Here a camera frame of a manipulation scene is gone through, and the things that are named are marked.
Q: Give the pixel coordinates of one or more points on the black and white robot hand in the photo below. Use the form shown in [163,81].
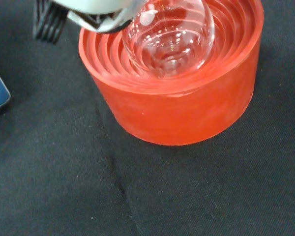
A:
[93,9]

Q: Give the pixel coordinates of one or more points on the red round flask stand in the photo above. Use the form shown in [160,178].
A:
[182,113]

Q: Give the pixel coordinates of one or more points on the black bench cloth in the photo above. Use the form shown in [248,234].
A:
[88,184]

